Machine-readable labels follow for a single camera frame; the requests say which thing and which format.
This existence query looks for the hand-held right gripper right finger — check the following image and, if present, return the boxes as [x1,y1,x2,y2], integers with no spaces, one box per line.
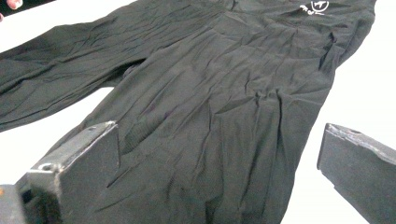
[317,122,396,224]

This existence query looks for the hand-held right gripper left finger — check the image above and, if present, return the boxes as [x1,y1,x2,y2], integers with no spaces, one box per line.
[15,120,121,224]

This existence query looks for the black pants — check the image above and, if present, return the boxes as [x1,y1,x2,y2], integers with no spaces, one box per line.
[0,0,377,224]

